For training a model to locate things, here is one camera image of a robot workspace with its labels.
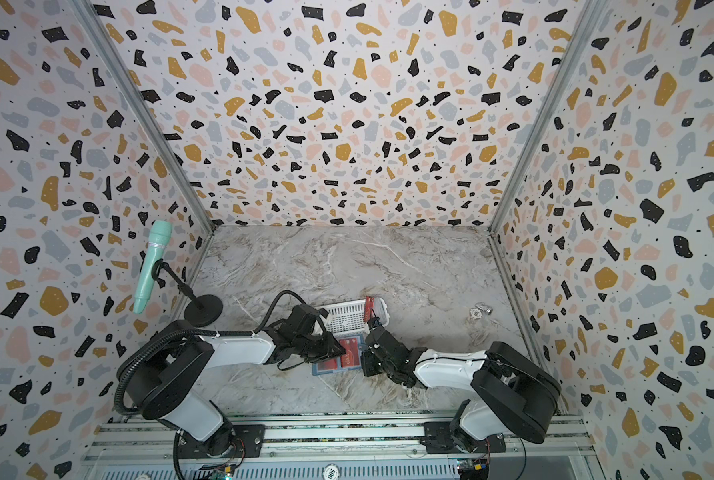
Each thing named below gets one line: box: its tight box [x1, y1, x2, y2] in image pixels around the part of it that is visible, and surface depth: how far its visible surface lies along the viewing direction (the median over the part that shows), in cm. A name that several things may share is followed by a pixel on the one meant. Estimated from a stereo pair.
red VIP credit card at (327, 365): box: [318, 359, 337, 370], surface depth 87 cm
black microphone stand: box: [151, 258, 224, 327], surface depth 97 cm
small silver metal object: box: [468, 302, 493, 320], surface depth 99 cm
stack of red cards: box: [364, 296, 375, 323], surface depth 95 cm
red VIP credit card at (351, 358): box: [339, 338, 360, 367], surface depth 89 cm
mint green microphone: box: [133, 220, 173, 315], surface depth 75 cm
